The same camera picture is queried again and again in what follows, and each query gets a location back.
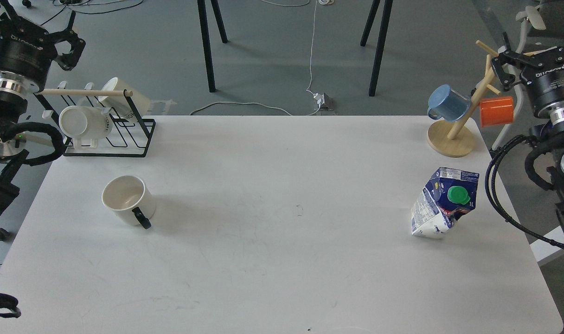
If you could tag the white mug on rack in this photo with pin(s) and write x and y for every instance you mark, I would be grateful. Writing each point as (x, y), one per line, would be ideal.
(83, 123)
(120, 103)

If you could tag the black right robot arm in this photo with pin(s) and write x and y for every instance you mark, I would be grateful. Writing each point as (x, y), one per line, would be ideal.
(544, 165)

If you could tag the white mug on rack front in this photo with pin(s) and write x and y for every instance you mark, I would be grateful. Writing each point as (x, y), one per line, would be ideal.
(83, 123)

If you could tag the white power plug adapter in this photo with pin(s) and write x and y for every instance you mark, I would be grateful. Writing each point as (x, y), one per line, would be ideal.
(323, 101)

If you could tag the black table leg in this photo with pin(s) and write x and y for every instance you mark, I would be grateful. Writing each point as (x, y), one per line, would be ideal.
(383, 30)
(205, 36)

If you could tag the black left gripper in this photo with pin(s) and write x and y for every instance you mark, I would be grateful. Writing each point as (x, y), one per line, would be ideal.
(14, 54)

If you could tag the black wire mug rack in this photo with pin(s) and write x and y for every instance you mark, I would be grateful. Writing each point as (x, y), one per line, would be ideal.
(126, 140)

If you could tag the wooden mug tree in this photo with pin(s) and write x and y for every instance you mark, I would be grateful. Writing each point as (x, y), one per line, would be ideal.
(453, 139)

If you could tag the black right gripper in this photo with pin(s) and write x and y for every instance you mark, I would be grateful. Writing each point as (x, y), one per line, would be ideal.
(541, 73)

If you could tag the black table leg right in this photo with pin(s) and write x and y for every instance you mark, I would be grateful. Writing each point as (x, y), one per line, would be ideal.
(383, 30)

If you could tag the blue mug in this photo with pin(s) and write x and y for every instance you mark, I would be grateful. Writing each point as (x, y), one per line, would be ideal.
(448, 104)

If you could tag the white mug on rack rear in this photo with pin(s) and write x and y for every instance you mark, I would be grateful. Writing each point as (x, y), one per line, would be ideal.
(120, 103)

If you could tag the white mug black handle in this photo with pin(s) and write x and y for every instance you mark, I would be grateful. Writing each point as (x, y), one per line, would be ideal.
(130, 199)

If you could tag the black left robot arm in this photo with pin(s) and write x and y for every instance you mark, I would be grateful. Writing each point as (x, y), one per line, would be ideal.
(13, 103)

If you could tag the orange mug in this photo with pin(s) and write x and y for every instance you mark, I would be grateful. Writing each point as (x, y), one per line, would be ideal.
(497, 111)

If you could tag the blue white milk carton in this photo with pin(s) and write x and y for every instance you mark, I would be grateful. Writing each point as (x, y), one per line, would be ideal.
(448, 195)

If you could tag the black table leg left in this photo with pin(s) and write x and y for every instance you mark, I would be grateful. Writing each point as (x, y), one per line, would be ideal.
(205, 36)

